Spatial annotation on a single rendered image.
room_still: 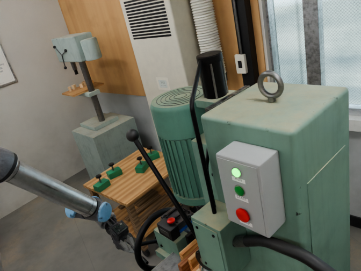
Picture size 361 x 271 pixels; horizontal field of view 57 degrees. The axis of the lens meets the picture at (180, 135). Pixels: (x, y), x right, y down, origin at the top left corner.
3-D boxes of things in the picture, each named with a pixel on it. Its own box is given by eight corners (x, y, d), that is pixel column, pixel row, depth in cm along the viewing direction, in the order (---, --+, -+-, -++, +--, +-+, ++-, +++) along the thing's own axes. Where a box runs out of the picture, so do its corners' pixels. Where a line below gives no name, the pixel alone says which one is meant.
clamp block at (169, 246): (183, 226, 139) (179, 208, 135) (207, 238, 129) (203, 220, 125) (157, 247, 130) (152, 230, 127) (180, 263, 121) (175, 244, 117)
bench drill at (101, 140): (125, 165, 392) (80, 30, 327) (158, 179, 348) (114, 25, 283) (91, 186, 364) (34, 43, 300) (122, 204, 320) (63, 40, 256)
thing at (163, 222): (178, 211, 133) (175, 200, 131) (197, 221, 126) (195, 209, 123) (154, 230, 126) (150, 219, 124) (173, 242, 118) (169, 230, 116)
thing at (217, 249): (223, 244, 86) (213, 197, 80) (251, 259, 79) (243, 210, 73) (201, 265, 81) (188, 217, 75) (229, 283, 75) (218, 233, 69)
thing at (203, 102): (221, 113, 87) (209, 49, 80) (245, 116, 81) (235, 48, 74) (200, 125, 83) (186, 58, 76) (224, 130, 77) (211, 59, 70)
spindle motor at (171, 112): (200, 169, 114) (181, 83, 101) (242, 183, 101) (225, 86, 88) (163, 195, 104) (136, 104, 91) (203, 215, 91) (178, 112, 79)
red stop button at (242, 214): (239, 216, 65) (237, 205, 63) (251, 222, 63) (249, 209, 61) (236, 220, 64) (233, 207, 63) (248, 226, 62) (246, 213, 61)
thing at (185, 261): (228, 230, 126) (225, 220, 124) (231, 232, 125) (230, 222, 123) (180, 274, 112) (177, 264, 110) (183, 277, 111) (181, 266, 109)
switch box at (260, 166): (245, 204, 72) (234, 139, 65) (287, 221, 64) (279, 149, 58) (227, 220, 68) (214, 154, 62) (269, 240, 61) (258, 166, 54)
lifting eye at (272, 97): (261, 98, 71) (258, 69, 68) (287, 100, 66) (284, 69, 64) (257, 101, 70) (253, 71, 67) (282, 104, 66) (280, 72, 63)
